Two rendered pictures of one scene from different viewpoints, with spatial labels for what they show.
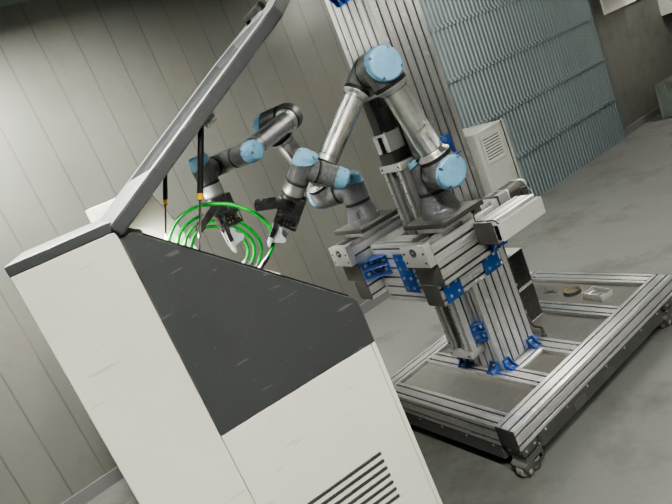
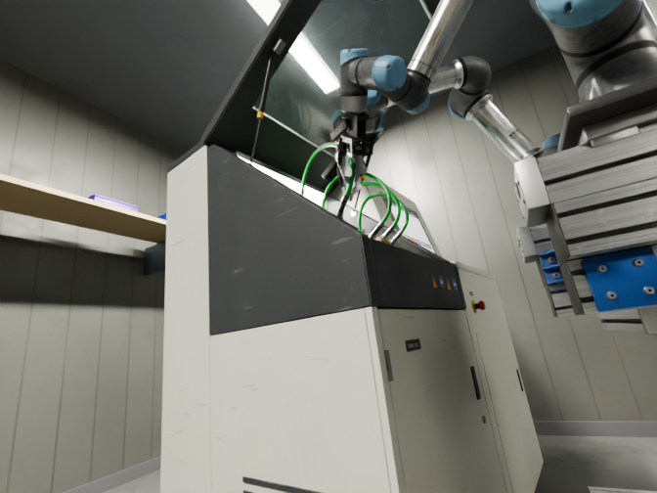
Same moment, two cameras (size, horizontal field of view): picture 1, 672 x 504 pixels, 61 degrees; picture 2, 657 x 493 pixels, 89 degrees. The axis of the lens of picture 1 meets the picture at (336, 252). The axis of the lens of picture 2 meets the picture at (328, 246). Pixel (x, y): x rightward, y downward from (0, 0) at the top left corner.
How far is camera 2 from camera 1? 169 cm
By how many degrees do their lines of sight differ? 65
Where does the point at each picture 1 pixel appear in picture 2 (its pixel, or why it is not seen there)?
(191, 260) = (233, 166)
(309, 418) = (271, 369)
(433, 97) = not seen: outside the picture
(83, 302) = (183, 193)
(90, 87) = (451, 148)
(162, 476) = (176, 344)
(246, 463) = (215, 377)
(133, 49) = not seen: hidden behind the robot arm
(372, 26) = not seen: outside the picture
